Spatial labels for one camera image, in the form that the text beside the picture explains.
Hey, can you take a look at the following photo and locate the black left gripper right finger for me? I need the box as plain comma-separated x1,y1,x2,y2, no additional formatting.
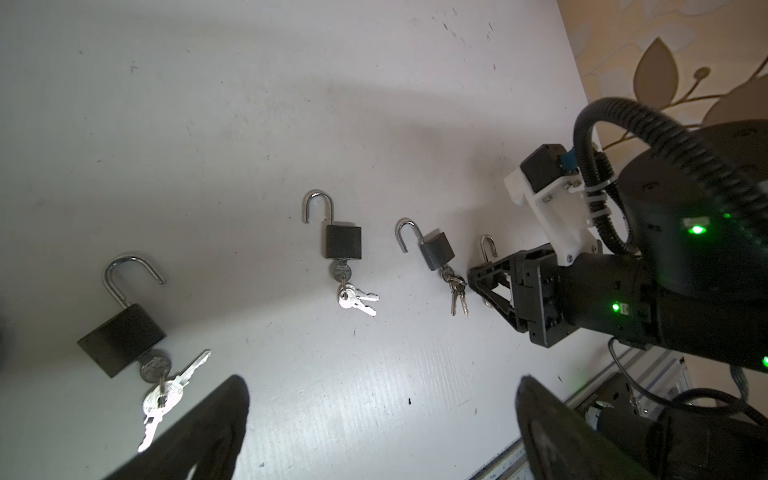
515,376,652,479

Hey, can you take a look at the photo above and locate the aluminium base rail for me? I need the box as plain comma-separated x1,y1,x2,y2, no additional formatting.
472,348,692,479

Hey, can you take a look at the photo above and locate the medium black padlock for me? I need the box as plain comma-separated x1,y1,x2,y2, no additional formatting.
302,189,363,261

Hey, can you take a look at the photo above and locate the large padlock key bunch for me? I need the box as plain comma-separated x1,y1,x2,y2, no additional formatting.
137,349,212,453

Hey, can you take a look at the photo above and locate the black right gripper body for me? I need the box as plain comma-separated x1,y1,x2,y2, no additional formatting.
509,245,655,348

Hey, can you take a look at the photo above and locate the large black padlock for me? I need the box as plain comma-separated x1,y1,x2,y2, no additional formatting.
77,253,166,378

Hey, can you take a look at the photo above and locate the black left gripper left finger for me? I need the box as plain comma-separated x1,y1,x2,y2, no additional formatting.
107,375,250,479

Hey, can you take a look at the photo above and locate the small black padlock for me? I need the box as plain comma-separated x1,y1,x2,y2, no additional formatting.
394,217,455,271

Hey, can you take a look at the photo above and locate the small padlock key bunch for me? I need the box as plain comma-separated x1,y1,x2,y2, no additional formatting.
441,266,469,316

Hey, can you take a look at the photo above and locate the medium padlock key bunch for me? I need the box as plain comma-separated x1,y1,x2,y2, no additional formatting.
331,260,380,317

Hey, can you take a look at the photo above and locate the smallest black padlock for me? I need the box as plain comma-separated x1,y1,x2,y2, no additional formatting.
480,234,498,263

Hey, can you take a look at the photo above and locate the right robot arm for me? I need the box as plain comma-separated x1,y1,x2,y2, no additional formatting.
468,151,767,371

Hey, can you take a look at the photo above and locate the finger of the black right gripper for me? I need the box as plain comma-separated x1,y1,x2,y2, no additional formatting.
468,254,522,332

